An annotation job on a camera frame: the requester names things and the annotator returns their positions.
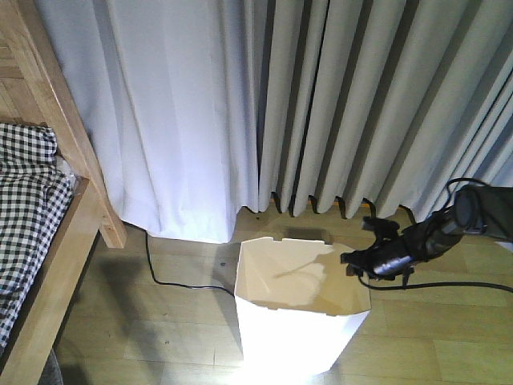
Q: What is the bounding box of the wooden bed frame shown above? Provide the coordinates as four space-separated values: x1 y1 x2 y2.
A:
1 1 127 384

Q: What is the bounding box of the black floor cable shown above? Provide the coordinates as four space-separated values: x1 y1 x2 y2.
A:
144 232 237 296

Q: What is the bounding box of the white pleated curtain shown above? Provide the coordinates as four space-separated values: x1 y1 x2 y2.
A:
36 1 512 243

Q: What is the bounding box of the black white checkered blanket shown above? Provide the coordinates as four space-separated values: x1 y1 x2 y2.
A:
1 124 73 350

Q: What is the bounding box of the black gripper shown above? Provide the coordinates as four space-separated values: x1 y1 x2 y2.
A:
340 235 425 286

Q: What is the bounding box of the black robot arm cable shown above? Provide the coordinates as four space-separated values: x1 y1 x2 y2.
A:
358 178 513 293

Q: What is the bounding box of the white angular trash bin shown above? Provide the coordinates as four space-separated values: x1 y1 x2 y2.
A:
234 237 371 376

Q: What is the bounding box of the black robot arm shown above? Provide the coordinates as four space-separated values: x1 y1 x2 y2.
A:
341 183 512 287

